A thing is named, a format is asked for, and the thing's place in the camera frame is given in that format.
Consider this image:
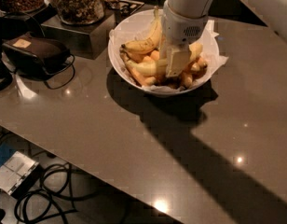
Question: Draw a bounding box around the black monitor stand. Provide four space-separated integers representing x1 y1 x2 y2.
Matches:
0 0 14 93

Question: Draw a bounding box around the long yellow banana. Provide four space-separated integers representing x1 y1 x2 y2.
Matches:
125 42 203 77

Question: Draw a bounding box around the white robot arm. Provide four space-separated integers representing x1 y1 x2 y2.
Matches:
161 0 287 77

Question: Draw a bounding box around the glass jar of granola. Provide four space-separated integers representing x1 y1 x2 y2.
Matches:
52 0 105 25

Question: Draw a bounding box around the black floor cable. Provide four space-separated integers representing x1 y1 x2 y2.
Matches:
0 161 98 224

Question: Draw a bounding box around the small orange banana left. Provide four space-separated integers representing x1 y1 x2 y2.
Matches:
120 51 159 87

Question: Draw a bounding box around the dark square pedestal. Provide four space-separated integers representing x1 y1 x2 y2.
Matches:
42 10 116 60

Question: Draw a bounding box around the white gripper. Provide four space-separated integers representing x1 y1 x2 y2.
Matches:
158 0 208 77

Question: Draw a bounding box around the curved yellow banana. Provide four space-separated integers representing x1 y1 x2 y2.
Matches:
121 7 162 54

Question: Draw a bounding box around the black pouch with label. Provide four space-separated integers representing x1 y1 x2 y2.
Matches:
2 33 75 90

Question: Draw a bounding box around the small banana front right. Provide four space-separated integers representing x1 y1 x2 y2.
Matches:
180 71 193 89

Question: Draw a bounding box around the white bowl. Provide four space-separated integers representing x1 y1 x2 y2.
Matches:
107 8 220 97

